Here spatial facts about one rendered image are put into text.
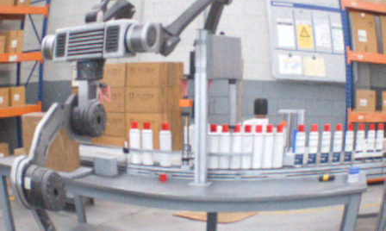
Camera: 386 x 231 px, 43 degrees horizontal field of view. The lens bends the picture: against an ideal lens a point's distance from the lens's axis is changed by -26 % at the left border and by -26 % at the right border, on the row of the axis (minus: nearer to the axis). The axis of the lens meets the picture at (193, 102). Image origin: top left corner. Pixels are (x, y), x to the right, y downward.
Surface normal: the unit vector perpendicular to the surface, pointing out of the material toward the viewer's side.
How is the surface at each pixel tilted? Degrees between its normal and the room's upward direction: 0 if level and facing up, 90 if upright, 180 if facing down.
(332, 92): 90
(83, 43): 90
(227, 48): 90
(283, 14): 90
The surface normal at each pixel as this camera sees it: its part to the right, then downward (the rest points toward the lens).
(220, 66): 0.63, 0.04
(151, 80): -0.26, 0.06
